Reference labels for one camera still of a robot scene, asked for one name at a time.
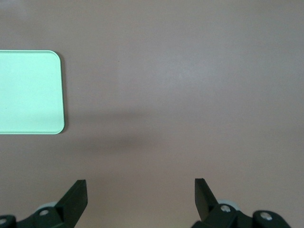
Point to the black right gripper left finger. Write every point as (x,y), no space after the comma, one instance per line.
(73,199)

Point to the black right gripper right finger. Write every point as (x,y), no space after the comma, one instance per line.
(203,199)

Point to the light green rectangular tray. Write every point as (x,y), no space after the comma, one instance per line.
(28,95)

